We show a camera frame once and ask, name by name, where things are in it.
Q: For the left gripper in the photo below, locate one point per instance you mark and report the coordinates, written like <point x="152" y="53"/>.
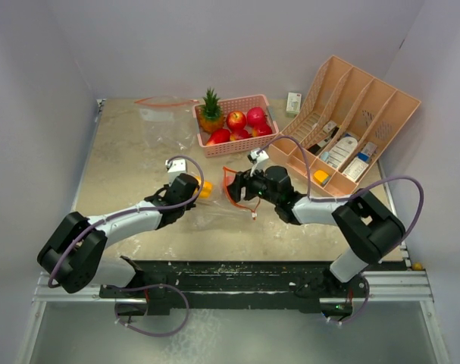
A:
<point x="187" y="207"/>

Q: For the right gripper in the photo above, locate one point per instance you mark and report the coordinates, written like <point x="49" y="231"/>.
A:
<point x="243" y="180"/>

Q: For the fake yellow pepper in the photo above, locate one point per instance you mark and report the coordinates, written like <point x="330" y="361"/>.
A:
<point x="207" y="188"/>

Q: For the clear zip bag mixed fruit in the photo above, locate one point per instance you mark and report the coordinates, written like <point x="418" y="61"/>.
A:
<point x="219" y="211"/>

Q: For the fake red yellow mango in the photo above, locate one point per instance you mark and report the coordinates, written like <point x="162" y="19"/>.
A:
<point x="219" y="136"/>

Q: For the fake red apple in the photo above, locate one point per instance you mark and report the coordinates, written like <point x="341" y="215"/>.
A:
<point x="236" y="120"/>
<point x="261" y="130"/>
<point x="256" y="116"/>
<point x="240" y="134"/>

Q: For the pink plastic basket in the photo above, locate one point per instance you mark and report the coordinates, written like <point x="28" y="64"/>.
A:
<point x="242" y="104"/>

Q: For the clear zip bag red apples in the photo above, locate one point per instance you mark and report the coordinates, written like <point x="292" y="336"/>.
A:
<point x="167" y="121"/>

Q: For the fake pineapple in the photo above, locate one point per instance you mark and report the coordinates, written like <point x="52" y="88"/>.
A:
<point x="211" y="117"/>

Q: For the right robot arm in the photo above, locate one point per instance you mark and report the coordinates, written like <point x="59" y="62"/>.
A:
<point x="369" y="227"/>

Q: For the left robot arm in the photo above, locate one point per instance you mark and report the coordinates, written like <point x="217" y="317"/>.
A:
<point x="73" y="253"/>

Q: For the small white box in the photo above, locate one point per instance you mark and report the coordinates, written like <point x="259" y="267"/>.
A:
<point x="293" y="104"/>

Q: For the orange desk file organizer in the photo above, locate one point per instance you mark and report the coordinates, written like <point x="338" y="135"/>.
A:
<point x="345" y="123"/>

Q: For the small yellow ball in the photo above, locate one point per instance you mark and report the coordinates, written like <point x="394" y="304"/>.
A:
<point x="417" y="266"/>

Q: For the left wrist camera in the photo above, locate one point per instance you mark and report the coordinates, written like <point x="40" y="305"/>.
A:
<point x="174" y="168"/>

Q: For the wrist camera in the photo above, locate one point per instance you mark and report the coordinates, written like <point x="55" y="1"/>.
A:
<point x="174" y="168"/>
<point x="258" y="158"/>

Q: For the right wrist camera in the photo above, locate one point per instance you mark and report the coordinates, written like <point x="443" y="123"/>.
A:
<point x="258" y="158"/>

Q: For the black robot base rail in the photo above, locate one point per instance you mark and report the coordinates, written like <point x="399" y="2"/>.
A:
<point x="307" y="287"/>

